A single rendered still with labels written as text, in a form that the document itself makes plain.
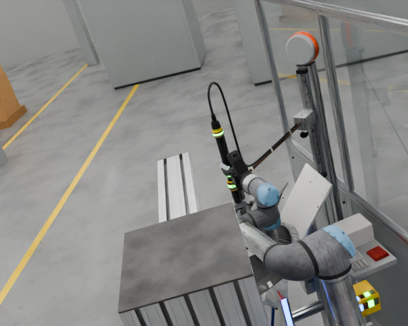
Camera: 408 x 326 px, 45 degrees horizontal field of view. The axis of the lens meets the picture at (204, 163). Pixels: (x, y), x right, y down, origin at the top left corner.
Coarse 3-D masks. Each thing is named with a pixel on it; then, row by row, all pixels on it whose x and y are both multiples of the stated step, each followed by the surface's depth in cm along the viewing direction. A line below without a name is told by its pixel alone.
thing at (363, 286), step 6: (360, 282) 206; (366, 282) 205; (354, 288) 203; (360, 288) 202; (366, 288) 202; (372, 288) 201; (360, 294) 200; (372, 294) 198; (378, 294) 198; (360, 300) 197; (366, 300) 197; (378, 306) 200; (366, 312) 200; (372, 312) 201
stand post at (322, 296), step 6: (312, 228) 241; (318, 282) 258; (318, 288) 263; (318, 294) 268; (324, 294) 259; (318, 300) 272; (324, 300) 261; (324, 306) 263; (324, 312) 268; (330, 312) 267; (324, 318) 273; (330, 318) 267; (324, 324) 278; (330, 324) 269
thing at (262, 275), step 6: (252, 258) 220; (258, 258) 218; (252, 264) 216; (258, 264) 215; (258, 270) 211; (264, 270) 210; (258, 276) 209; (264, 276) 207; (270, 276) 206; (258, 282) 207; (264, 282) 205; (276, 282) 202; (258, 288) 204; (264, 288) 203
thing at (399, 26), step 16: (256, 0) 307; (272, 0) 282; (288, 0) 260; (304, 0) 248; (320, 16) 232; (336, 16) 217; (352, 16) 204; (368, 16) 193; (384, 16) 187; (320, 32) 238; (400, 32) 176; (272, 64) 327; (272, 80) 335; (336, 112) 254; (336, 128) 261; (288, 144) 352; (352, 192) 275; (368, 208) 259; (384, 224) 248; (400, 240) 237
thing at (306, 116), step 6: (306, 108) 247; (312, 108) 246; (300, 114) 244; (306, 114) 242; (312, 114) 244; (294, 120) 244; (300, 120) 242; (306, 120) 240; (312, 120) 245; (300, 126) 244; (306, 126) 241
